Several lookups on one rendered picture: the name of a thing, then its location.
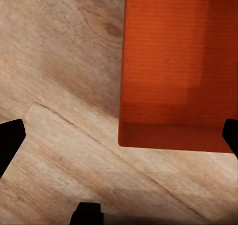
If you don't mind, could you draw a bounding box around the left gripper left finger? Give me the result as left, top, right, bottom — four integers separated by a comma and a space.
0, 119, 26, 178

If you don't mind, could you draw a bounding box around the storage box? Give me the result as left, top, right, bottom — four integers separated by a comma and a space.
118, 0, 238, 153

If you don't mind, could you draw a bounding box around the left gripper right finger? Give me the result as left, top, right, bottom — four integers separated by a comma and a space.
222, 118, 238, 158

